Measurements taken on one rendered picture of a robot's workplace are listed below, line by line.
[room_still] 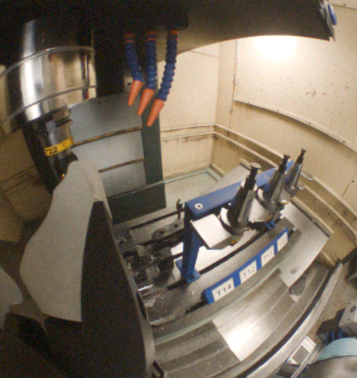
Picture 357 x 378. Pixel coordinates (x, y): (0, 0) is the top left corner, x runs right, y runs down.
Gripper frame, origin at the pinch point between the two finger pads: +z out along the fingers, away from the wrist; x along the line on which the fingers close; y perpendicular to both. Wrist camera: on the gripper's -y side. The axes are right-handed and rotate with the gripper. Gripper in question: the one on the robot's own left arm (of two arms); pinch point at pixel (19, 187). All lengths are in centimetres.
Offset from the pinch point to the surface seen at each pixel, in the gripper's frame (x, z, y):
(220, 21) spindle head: 23.7, 7.4, -14.9
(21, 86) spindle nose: -0.7, 8.2, -7.2
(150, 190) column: 29, 56, 56
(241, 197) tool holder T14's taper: 22.5, -1.7, 10.6
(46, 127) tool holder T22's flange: -0.5, 13.6, -1.1
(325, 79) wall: 99, 2, -26
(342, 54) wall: 98, -6, -44
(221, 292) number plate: 22, -11, 44
